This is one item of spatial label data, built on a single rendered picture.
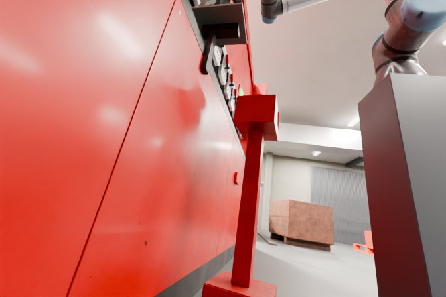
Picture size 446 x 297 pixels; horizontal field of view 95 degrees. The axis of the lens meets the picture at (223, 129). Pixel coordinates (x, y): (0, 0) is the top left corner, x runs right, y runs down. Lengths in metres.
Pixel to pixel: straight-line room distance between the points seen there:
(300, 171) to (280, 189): 1.36
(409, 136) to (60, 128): 0.73
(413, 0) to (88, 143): 0.86
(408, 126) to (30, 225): 0.78
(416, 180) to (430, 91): 0.27
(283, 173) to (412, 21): 9.85
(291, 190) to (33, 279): 10.21
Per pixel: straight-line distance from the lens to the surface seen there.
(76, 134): 0.35
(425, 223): 0.66
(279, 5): 1.10
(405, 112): 0.74
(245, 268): 0.79
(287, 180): 10.44
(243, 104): 0.84
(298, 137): 6.21
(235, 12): 0.85
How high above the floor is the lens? 0.32
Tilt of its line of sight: 22 degrees up
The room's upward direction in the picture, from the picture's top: 10 degrees clockwise
